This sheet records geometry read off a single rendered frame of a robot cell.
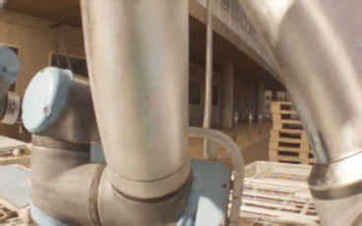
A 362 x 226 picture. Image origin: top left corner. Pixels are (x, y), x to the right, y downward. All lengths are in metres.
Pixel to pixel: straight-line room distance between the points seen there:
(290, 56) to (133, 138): 0.17
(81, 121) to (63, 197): 0.10
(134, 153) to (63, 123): 0.14
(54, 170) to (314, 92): 0.31
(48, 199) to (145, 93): 0.21
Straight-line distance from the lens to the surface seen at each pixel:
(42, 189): 0.35
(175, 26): 0.19
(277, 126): 4.28
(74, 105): 0.35
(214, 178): 0.57
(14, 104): 0.76
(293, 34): 0.28
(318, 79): 0.27
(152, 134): 0.22
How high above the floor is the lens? 1.02
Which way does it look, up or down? 1 degrees down
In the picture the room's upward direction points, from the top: 2 degrees clockwise
